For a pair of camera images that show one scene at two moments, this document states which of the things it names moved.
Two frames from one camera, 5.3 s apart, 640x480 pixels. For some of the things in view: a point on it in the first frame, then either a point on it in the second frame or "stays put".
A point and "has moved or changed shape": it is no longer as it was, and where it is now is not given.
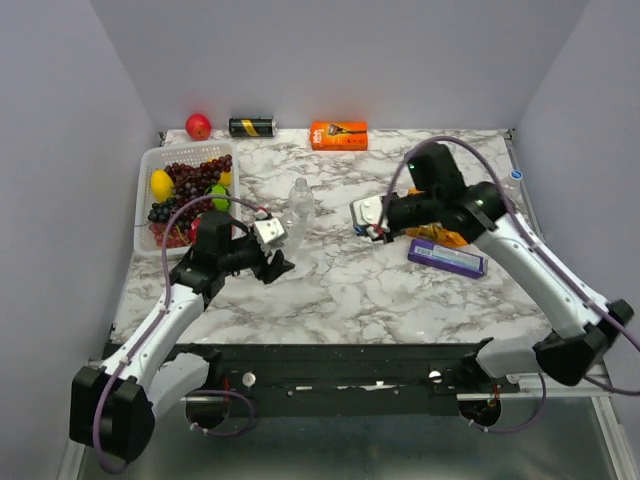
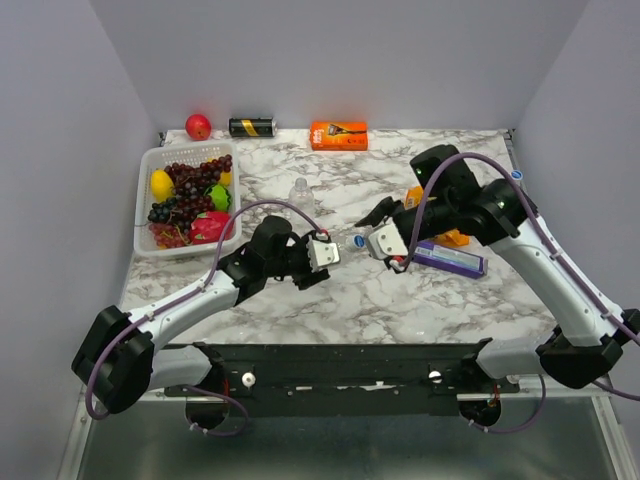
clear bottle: x=298 y=223 has moved or changed shape
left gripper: x=268 y=272 → x=308 y=279
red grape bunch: x=191 y=182 stays put
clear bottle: x=301 y=201 stays put
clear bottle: x=513 y=185 stays put
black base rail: x=346 y=380 stays put
